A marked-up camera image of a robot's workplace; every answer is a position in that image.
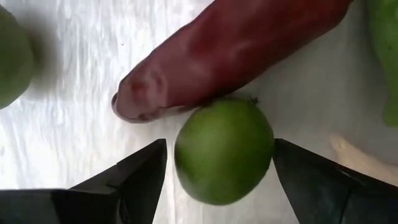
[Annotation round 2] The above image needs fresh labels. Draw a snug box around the green round fruit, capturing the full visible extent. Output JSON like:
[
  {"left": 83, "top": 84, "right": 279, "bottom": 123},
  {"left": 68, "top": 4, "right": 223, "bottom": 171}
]
[{"left": 0, "top": 4, "right": 35, "bottom": 110}]

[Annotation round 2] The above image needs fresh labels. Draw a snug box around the green mango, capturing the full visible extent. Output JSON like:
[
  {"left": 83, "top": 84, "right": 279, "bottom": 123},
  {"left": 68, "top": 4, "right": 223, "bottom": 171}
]
[{"left": 366, "top": 0, "right": 398, "bottom": 127}]

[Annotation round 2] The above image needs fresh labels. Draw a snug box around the reddish-brown sweet potato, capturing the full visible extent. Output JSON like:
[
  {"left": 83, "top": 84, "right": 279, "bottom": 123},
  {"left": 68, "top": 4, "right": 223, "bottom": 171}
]
[{"left": 111, "top": 0, "right": 354, "bottom": 124}]

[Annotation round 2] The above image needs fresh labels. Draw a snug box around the green lime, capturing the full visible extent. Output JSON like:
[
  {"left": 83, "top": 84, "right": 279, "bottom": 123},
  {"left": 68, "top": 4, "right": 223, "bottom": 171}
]
[{"left": 174, "top": 98, "right": 276, "bottom": 206}]

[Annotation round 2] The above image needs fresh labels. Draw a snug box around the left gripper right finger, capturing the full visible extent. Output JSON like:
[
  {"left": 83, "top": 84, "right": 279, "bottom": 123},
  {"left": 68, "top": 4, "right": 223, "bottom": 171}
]
[{"left": 272, "top": 138, "right": 398, "bottom": 224}]

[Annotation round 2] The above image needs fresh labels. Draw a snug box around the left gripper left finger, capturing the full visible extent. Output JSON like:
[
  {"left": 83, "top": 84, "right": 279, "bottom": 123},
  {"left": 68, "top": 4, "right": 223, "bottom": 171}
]
[{"left": 0, "top": 138, "right": 168, "bottom": 224}]

